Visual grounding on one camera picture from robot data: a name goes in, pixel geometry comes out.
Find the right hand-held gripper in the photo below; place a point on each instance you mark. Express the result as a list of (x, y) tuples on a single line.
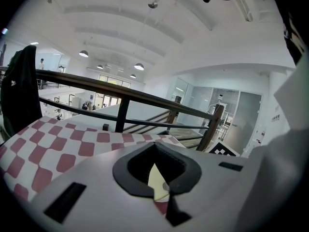
[(223, 150)]

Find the small dark box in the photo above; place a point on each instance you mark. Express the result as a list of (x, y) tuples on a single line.
[(105, 127)]

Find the dark wooden railing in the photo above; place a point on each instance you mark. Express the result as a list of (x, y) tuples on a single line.
[(125, 93)]

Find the silver ceiling fixture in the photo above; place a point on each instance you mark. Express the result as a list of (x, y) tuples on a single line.
[(152, 5)]

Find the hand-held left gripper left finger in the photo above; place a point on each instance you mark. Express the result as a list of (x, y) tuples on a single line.
[(91, 178)]

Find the cream plate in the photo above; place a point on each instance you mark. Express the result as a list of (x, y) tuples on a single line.
[(157, 180)]

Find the frosted glass door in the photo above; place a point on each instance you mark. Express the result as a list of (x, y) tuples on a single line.
[(243, 122)]

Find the red white checkered tablecloth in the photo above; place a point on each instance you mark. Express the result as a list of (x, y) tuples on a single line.
[(53, 146)]

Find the white stand with camera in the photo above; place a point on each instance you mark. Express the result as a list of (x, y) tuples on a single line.
[(219, 104)]

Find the person's black shirt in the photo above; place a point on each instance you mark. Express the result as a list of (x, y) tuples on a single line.
[(293, 30)]

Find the dome pendant lamp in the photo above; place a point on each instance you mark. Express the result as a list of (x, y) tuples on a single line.
[(132, 76), (100, 67), (83, 53), (138, 66)]

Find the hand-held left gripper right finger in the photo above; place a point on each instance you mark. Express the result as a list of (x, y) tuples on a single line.
[(212, 185)]

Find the black jacket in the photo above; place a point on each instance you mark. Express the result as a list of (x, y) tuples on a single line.
[(20, 93)]

